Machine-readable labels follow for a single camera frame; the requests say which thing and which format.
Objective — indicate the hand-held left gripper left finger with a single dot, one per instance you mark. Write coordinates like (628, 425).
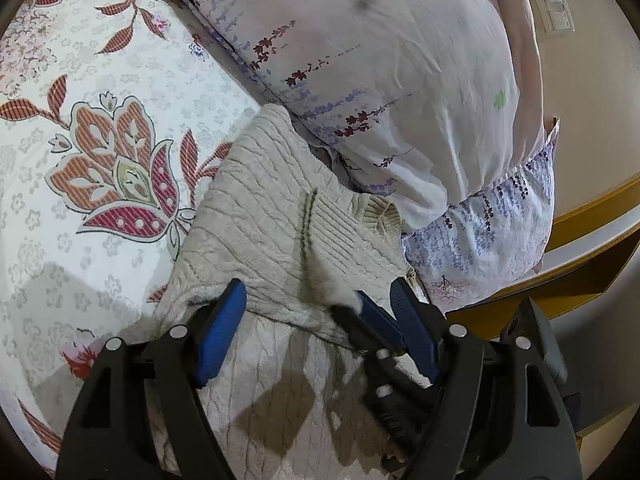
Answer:
(220, 335)

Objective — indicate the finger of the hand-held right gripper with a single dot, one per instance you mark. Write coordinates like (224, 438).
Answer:
(380, 325)

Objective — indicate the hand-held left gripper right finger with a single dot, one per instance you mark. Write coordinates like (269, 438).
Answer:
(416, 332)

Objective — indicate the yellow wooden headboard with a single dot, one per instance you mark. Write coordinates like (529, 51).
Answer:
(595, 280)

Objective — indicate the purple flower print pillow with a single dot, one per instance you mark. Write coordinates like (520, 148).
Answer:
(480, 240)

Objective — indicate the white lavender print pillow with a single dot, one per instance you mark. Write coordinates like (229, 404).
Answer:
(380, 60)

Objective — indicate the floral printed bed sheet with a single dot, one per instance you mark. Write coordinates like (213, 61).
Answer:
(115, 85)

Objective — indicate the white wall switch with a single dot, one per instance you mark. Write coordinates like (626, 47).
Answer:
(554, 9)

